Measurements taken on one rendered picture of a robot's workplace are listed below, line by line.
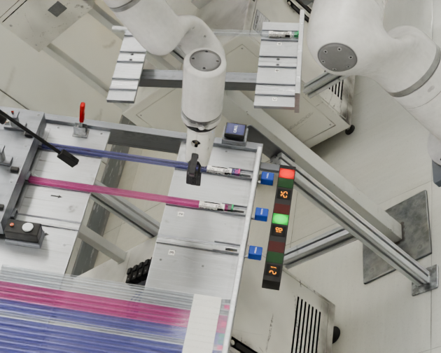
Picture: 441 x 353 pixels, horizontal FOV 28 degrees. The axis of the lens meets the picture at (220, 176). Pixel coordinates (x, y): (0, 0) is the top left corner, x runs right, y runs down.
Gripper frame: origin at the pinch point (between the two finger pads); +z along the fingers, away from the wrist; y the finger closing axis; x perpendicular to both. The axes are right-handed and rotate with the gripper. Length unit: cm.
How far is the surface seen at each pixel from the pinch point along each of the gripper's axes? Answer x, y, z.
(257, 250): -16.3, -10.4, 12.9
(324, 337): -40, 9, 77
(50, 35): 68, 95, 58
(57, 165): 34.6, 5.4, 15.7
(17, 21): 79, 95, 54
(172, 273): 1.1, -19.3, 14.8
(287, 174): -20.1, 14.6, 14.8
